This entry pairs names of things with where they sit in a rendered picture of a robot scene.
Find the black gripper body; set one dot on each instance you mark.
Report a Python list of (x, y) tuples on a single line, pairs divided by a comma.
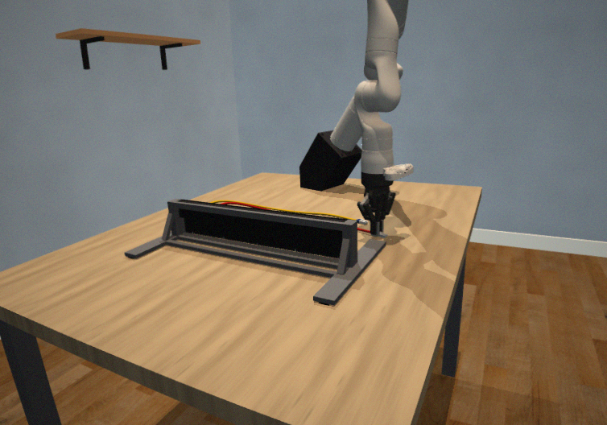
[(375, 184)]

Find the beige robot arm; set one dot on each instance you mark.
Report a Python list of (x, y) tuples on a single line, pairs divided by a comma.
[(380, 93)]

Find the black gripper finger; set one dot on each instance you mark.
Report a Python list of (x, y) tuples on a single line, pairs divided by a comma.
[(367, 213), (386, 211)]

